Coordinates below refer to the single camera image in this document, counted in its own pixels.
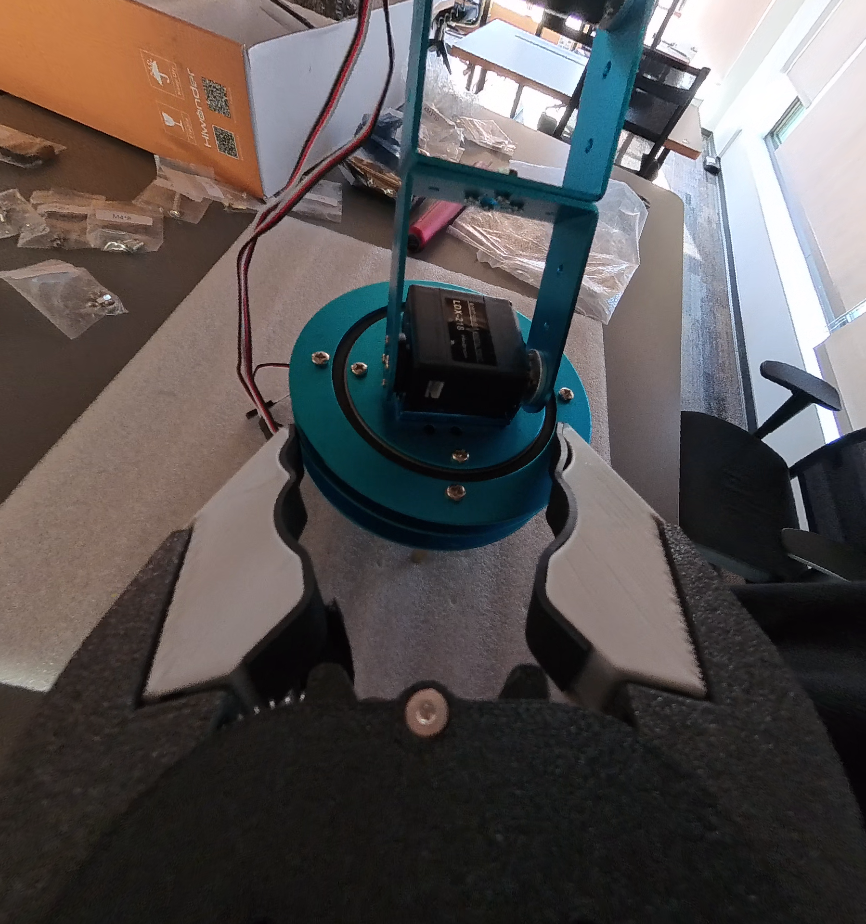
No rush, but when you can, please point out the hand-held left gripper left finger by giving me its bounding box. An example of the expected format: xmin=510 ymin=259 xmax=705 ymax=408
xmin=142 ymin=423 xmax=356 ymax=706

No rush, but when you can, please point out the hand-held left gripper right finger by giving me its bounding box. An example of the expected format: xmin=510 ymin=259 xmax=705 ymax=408
xmin=524 ymin=423 xmax=711 ymax=711

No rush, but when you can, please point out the blue toy robot arm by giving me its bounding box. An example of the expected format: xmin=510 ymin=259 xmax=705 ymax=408
xmin=284 ymin=0 xmax=660 ymax=555

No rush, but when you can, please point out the red white black servo cable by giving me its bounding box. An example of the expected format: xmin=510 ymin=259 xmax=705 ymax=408
xmin=235 ymin=0 xmax=401 ymax=437

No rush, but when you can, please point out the dark grey desk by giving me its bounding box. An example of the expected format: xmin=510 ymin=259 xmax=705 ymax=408
xmin=0 ymin=87 xmax=689 ymax=809

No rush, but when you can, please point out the white foam sheet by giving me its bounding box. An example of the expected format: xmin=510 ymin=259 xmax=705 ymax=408
xmin=0 ymin=214 xmax=617 ymax=706

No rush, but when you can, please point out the clear plastic bag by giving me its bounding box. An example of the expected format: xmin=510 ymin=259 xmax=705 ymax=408
xmin=349 ymin=87 xmax=650 ymax=327

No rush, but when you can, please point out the pile of small parts bags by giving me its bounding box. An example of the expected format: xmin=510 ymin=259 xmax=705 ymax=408
xmin=0 ymin=116 xmax=350 ymax=343

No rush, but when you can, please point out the black mesh office chair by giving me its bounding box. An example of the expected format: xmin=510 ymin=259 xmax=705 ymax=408
xmin=555 ymin=41 xmax=712 ymax=184

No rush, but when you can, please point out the beige roller blind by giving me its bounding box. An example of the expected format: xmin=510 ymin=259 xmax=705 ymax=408
xmin=763 ymin=0 xmax=866 ymax=434

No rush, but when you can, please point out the white parts box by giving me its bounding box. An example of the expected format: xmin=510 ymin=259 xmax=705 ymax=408
xmin=240 ymin=0 xmax=408 ymax=199

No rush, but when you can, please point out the grey office table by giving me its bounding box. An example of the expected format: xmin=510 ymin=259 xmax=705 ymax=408
xmin=445 ymin=16 xmax=595 ymax=128

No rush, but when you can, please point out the red-handled tool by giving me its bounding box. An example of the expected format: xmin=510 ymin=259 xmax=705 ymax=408
xmin=406 ymin=194 xmax=473 ymax=252

